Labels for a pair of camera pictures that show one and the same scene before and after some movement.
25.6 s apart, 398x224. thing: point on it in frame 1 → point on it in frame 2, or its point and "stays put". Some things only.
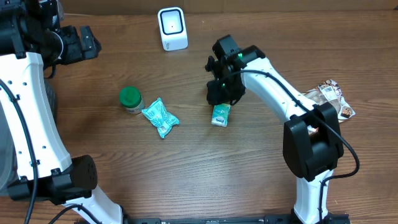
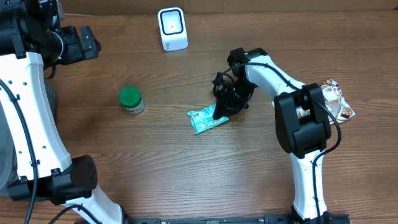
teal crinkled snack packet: (158, 114) → (202, 119)
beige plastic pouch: (329, 91) stays put
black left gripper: (79, 51) stays put
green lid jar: (130, 98) stays put
